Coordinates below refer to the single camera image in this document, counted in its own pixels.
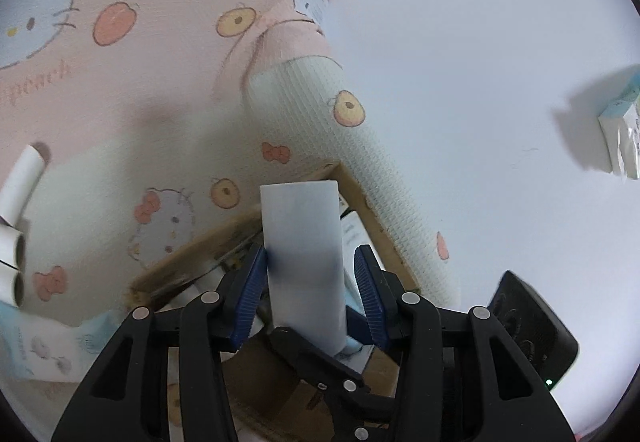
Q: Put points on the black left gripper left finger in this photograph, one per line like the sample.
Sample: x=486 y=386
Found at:
x=124 y=396

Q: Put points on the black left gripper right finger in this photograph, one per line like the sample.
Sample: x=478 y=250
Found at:
x=461 y=376

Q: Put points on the white paper tube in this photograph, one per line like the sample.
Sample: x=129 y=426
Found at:
x=303 y=240
x=20 y=183
x=12 y=246
x=11 y=286

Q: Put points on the translucent white plastic pouch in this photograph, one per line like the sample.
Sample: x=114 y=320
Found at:
x=43 y=349

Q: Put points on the brown cardboard box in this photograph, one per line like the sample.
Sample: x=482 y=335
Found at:
x=272 y=381

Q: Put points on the white tissue pack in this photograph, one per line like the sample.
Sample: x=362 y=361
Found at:
x=619 y=123

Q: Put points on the pink Hello Kitty blanket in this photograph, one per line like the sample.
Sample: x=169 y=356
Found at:
x=162 y=119

